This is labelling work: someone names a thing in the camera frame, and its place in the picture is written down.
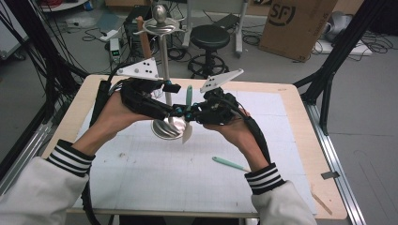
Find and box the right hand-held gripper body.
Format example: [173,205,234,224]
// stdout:
[198,68,245,126]

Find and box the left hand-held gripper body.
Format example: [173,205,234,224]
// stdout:
[115,57,174,122]

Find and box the beige spatula with green handle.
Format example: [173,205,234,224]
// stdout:
[181,84,194,144]
[211,156,252,173]

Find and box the steel utensil stand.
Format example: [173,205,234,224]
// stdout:
[132,4,191,141]

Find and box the person's right hand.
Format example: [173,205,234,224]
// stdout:
[203,110,253,149]

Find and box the person's left hand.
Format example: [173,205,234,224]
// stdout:
[93,92,154,134]

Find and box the small power supply unit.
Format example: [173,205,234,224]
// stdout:
[109,37,121,64]

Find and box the black computer tower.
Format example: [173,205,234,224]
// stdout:
[123,5,158,59]

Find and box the black round stool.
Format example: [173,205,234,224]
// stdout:
[187,24,231,80]

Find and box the white grid mat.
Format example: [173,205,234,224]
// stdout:
[71,84,317,217]

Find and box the white power strip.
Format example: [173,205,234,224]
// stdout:
[99,29,120,42]

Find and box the black flat device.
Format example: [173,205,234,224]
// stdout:
[215,13,240,31]

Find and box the brown cardboard box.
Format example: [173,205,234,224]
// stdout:
[258,0,339,63]

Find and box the white round table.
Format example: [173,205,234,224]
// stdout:
[40,0,88,13]

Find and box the grey tape piece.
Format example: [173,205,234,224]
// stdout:
[320,171,341,180]

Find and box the white board panel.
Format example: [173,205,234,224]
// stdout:
[0,6,29,60]

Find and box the grey bag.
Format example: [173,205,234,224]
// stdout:
[322,11,355,41]

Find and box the white floor board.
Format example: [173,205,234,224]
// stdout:
[313,38,374,56]

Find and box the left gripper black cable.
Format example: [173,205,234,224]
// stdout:
[80,62,132,225]

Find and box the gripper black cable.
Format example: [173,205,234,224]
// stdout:
[80,62,132,225]
[231,97,272,165]

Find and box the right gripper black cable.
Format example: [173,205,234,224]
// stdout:
[231,97,272,165]

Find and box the black metal frame post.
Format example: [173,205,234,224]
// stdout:
[293,0,389,135]

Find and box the aluminium rail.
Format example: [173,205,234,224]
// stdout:
[304,102,367,225]
[0,123,53,195]

